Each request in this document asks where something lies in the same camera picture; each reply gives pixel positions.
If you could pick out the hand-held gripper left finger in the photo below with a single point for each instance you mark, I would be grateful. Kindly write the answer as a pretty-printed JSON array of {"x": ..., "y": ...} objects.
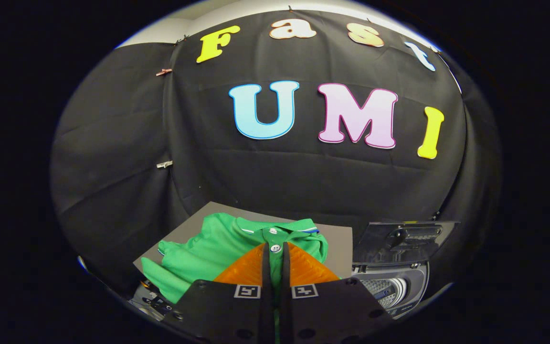
[{"x": 268, "y": 306}]

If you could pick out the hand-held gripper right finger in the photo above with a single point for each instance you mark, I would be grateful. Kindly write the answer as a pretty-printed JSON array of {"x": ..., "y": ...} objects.
[{"x": 285, "y": 310}]

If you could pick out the pink clothes clip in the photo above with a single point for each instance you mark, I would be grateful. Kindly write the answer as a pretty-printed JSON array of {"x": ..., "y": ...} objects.
[{"x": 163, "y": 72}]

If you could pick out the black backdrop cloth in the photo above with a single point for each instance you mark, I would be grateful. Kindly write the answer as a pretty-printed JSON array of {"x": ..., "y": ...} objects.
[{"x": 280, "y": 177}]

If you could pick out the green polo shirt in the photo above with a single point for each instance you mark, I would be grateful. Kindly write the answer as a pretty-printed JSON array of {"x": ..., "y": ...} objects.
[{"x": 208, "y": 258}]

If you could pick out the silver metal clip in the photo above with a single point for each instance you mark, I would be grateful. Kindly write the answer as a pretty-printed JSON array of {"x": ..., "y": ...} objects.
[{"x": 164, "y": 164}]

